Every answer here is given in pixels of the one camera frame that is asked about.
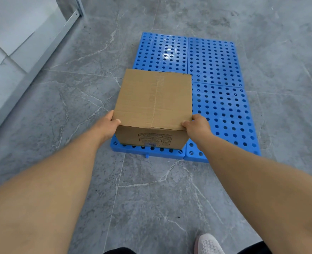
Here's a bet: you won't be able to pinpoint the person's left hand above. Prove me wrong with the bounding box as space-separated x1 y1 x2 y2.
92 110 121 146

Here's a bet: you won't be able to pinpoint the person's right hand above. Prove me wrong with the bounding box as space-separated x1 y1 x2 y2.
181 114 214 149

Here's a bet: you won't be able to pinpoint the brown cardboard box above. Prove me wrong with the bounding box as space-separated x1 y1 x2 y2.
113 69 193 150

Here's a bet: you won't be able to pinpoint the person's right forearm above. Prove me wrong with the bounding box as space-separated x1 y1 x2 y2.
198 134 312 254

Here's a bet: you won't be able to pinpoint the person's left forearm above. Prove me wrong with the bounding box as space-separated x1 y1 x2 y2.
0 126 111 254

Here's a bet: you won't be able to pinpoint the blue perforated plastic pallet tile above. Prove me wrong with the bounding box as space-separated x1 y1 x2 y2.
187 37 245 89
133 32 189 74
185 82 261 164
110 134 186 160

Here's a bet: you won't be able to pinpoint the white mesh shoe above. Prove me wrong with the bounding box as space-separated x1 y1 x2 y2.
194 233 225 254

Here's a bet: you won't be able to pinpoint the black trousers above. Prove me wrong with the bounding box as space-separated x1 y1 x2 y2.
102 241 273 254

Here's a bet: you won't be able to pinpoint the white flat board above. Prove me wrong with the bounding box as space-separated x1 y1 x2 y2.
0 0 60 56

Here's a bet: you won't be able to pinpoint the grey metal shelf frame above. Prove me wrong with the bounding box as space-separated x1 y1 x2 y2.
0 0 85 145

